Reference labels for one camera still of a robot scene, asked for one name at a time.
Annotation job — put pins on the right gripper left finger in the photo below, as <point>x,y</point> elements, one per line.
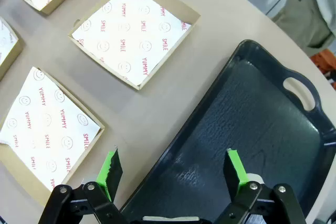
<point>111,171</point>

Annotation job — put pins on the orange stool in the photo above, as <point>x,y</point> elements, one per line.
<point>325,60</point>

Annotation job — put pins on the person in cream sweater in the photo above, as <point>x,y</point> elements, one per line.
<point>302,11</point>

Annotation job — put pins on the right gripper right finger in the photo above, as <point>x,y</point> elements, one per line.
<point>235,174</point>

